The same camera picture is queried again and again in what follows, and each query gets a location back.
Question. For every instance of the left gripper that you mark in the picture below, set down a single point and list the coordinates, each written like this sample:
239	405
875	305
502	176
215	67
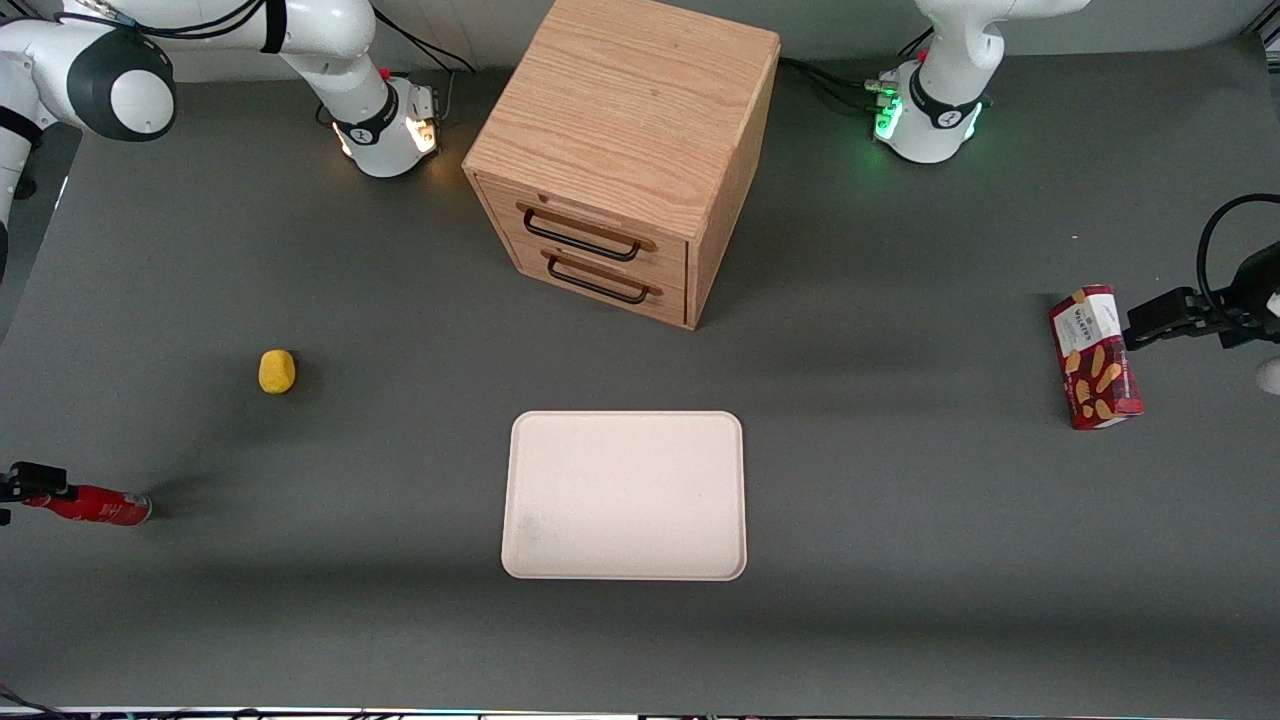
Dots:
1232	314

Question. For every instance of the red coke bottle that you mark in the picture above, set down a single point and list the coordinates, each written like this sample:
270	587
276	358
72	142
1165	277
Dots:
100	506

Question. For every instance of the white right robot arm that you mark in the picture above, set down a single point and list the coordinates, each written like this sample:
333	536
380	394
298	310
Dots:
330	50

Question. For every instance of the cream rectangular plastic tray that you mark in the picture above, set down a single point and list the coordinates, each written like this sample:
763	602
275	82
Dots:
625	495

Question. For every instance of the red tartan shortbread box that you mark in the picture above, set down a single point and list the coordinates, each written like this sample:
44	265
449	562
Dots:
1095	360

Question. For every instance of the small yellow lumpy object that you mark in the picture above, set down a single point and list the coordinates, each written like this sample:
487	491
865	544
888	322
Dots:
277	371

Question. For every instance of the wooden drawer front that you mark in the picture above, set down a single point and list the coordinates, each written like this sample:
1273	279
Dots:
600	225
610	290

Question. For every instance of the light wooden drawer cabinet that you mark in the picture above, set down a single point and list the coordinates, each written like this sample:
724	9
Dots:
630	110

